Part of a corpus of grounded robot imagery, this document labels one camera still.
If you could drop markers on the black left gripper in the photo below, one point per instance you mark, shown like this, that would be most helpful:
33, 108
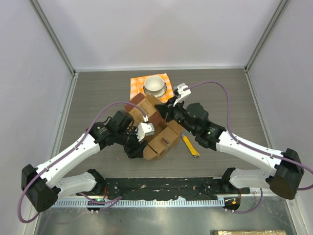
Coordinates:
136, 150

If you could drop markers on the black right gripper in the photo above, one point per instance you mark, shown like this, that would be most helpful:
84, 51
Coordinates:
167, 109

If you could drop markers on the brown cleaning product box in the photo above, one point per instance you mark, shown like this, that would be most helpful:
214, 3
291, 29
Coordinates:
147, 104

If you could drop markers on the brown cardboard express box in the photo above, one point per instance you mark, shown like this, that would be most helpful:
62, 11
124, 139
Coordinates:
167, 135

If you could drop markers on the yellow utility knife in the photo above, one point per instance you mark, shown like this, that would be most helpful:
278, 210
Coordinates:
190, 147

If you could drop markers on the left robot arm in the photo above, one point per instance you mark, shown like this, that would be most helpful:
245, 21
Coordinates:
45, 184

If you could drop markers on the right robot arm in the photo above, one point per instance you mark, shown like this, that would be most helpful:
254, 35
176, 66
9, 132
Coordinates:
280, 172

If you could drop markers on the scalloped white saucer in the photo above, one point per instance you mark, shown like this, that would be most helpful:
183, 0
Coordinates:
156, 89

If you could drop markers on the white ceramic bowl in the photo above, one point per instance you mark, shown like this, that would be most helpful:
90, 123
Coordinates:
153, 79

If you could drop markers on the orange checkered cloth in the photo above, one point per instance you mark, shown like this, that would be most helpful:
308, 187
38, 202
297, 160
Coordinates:
136, 86

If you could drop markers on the gold foil block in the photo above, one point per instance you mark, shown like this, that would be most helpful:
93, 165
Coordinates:
255, 232

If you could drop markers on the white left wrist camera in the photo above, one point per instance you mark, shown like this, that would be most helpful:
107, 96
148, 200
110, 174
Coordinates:
144, 130

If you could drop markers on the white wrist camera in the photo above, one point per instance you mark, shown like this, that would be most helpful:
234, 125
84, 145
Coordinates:
144, 130
181, 92

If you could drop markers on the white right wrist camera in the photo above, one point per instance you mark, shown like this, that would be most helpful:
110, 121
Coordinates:
181, 92

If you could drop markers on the white slotted cable duct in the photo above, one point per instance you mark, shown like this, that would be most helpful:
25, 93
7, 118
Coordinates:
180, 202

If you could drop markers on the aluminium frame rail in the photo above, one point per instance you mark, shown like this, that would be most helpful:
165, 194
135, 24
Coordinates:
52, 35

